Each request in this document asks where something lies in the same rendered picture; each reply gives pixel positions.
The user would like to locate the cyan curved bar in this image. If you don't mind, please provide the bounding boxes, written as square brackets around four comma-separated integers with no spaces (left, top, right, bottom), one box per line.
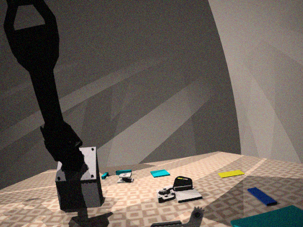
[101,172,109,179]

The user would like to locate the teal rectangular bar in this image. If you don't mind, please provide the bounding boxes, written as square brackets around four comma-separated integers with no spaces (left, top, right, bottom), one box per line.
[116,170,132,175]

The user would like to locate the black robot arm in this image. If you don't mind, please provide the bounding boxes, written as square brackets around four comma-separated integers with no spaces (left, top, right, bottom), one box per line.
[3,0,84,172]

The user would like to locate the yellow flat rectangular plate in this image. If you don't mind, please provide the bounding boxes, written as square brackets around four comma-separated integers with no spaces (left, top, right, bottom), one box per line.
[218,170,245,178]

